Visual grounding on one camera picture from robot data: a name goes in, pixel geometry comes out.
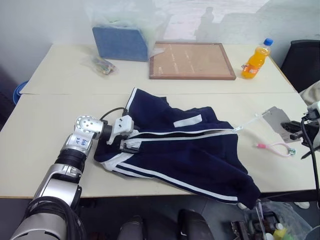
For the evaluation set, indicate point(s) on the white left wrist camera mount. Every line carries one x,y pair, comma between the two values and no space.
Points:
122,126

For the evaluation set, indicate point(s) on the blue plastic bin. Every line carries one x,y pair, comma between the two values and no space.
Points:
19,91

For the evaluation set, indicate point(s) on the large clear plastic bag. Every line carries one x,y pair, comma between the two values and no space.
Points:
155,22

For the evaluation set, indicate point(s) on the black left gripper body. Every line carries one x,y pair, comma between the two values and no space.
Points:
123,143

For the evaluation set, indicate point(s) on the small bag of colourful items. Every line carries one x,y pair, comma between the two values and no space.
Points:
102,65

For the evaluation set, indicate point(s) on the blue felt box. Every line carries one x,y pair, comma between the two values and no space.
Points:
120,43

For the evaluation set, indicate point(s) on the plastic bag of clutter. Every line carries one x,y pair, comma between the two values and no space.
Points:
287,217

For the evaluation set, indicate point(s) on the dark rounded shape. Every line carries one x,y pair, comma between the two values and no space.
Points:
195,225
131,228

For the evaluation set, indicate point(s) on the white zip tie pull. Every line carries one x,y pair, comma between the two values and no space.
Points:
247,123

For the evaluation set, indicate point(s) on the wooden framed cork board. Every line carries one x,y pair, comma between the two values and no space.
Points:
191,61

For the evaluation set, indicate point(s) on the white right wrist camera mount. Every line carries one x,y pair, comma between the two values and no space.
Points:
315,108

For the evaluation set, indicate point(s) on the small yellow bottle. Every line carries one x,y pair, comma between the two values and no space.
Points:
280,233

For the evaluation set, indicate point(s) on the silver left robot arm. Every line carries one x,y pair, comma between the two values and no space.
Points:
62,180

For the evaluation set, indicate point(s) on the grey flat plate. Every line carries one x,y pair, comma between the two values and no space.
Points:
273,120

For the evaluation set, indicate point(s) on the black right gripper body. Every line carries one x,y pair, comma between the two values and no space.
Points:
311,133

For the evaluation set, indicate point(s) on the navy jacket with white stripes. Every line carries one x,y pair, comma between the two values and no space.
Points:
190,155

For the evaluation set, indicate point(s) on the beige cloth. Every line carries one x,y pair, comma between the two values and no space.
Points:
311,96

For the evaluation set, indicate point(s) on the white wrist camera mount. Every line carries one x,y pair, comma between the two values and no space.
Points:
315,108
122,126

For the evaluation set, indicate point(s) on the black office chair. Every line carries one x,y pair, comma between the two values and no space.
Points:
302,65

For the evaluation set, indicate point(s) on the orange soda bottle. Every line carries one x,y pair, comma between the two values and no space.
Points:
257,60

